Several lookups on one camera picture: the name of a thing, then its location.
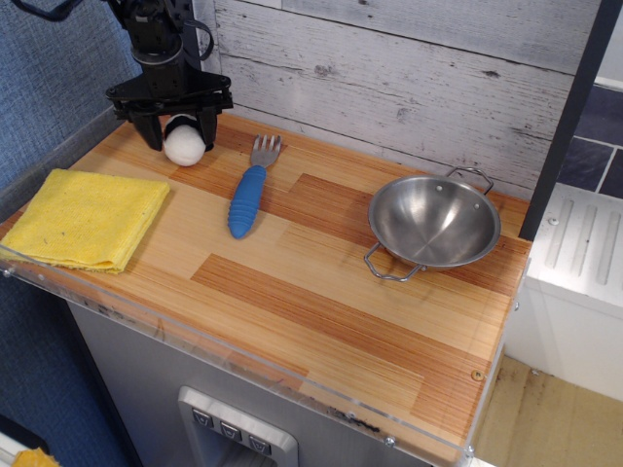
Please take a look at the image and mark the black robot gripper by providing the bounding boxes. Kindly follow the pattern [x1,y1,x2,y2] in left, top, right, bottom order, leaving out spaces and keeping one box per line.
[106,28,234,151]

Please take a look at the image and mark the clear acrylic table guard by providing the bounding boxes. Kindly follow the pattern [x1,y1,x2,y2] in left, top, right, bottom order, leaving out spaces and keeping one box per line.
[2,232,530,466]

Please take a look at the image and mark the black vertical post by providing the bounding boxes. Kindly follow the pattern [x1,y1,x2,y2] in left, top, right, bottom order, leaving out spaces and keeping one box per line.
[519,0,622,241]

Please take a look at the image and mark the yellow object at bottom left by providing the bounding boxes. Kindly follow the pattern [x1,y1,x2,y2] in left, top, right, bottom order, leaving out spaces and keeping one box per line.
[11,449,60,467]

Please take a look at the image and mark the blue handled metal fork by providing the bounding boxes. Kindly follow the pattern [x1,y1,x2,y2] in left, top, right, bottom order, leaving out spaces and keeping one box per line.
[228,135,281,239]

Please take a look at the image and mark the silver dispenser panel with buttons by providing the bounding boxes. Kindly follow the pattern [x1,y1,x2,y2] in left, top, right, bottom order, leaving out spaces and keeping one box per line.
[178,386,299,466]

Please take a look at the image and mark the yellow folded cloth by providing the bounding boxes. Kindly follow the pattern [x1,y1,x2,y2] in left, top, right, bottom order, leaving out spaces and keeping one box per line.
[1,169,169,273]

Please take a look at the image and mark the white ribbed appliance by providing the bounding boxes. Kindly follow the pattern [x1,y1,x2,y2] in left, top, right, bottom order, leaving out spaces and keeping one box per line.
[505,184,622,399]

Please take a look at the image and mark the black cable loop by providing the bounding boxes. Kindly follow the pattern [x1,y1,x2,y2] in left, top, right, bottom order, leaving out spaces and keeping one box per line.
[183,18,216,62]

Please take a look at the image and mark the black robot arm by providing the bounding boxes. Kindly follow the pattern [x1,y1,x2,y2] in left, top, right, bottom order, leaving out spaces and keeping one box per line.
[106,1,233,151]

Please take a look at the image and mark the white plush eggplant black cap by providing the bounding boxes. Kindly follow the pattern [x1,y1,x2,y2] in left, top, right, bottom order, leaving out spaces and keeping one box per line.
[163,114,206,166]

